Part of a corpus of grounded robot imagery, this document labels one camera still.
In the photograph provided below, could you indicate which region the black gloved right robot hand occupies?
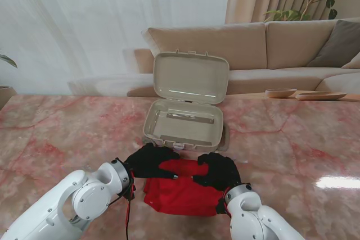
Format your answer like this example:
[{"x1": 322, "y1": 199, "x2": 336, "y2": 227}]
[{"x1": 192, "y1": 152, "x2": 242, "y2": 193}]

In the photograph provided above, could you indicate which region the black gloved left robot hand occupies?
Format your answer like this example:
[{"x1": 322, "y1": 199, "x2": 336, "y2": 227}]
[{"x1": 123, "y1": 143, "x2": 181, "y2": 180}]

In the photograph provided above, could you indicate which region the red shirt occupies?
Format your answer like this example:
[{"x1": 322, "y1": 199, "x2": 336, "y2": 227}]
[{"x1": 143, "y1": 159, "x2": 226, "y2": 218}]

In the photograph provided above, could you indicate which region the beige hard-shell suitcase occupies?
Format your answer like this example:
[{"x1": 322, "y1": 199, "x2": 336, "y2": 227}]
[{"x1": 141, "y1": 49, "x2": 231, "y2": 152}]

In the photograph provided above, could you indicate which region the deep wooden bowl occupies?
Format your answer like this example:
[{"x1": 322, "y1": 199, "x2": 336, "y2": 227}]
[{"x1": 265, "y1": 88, "x2": 298, "y2": 99}]

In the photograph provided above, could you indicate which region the shallow wooden dish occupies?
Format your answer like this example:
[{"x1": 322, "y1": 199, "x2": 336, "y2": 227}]
[{"x1": 295, "y1": 91, "x2": 348, "y2": 101}]

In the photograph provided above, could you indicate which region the beige sectional sofa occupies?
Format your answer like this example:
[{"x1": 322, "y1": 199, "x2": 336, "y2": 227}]
[{"x1": 127, "y1": 17, "x2": 360, "y2": 99}]

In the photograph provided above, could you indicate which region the beige plant pot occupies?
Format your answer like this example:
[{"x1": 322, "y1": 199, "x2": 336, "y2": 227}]
[{"x1": 0, "y1": 86, "x2": 18, "y2": 111}]

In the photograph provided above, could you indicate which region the white sheer curtain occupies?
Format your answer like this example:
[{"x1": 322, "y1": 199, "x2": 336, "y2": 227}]
[{"x1": 0, "y1": 0, "x2": 233, "y2": 96}]

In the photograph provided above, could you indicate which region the cream sofa cushion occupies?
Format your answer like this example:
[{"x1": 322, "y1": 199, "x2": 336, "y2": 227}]
[{"x1": 341, "y1": 53, "x2": 360, "y2": 70}]

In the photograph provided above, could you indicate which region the brown sofa cushion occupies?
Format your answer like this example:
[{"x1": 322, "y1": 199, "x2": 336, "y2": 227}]
[{"x1": 306, "y1": 19, "x2": 360, "y2": 69}]

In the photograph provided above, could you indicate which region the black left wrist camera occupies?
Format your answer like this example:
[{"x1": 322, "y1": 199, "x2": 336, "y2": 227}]
[{"x1": 120, "y1": 183, "x2": 137, "y2": 200}]

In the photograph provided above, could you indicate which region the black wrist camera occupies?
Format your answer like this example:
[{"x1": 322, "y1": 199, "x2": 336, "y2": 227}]
[
  {"x1": 120, "y1": 183, "x2": 137, "y2": 200},
  {"x1": 215, "y1": 199, "x2": 229, "y2": 215}
]

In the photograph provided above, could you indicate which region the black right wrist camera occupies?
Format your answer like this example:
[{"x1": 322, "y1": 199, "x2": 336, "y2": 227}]
[{"x1": 215, "y1": 199, "x2": 229, "y2": 215}]

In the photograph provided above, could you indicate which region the red-black left arm cable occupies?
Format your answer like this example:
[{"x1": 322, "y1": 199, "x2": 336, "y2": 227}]
[{"x1": 123, "y1": 171, "x2": 136, "y2": 240}]

